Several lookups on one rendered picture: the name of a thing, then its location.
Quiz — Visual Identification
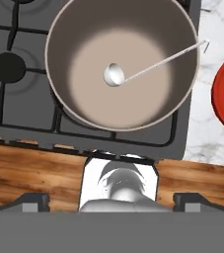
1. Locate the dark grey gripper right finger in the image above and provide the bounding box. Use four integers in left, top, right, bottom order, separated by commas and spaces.
173, 192, 224, 213

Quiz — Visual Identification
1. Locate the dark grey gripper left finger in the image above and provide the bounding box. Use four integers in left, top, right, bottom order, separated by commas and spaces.
0, 192, 50, 213

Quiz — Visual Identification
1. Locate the large beige pot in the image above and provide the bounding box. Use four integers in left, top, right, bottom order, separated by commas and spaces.
43, 0, 202, 133

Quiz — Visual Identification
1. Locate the silver ladle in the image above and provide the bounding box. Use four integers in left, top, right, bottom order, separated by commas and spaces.
102, 39, 212, 89

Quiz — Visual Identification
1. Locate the white round-topped block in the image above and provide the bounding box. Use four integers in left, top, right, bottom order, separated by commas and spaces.
78, 156, 160, 213

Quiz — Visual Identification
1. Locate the dark grey gas hob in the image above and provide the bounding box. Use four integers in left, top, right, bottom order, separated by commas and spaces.
0, 0, 203, 166

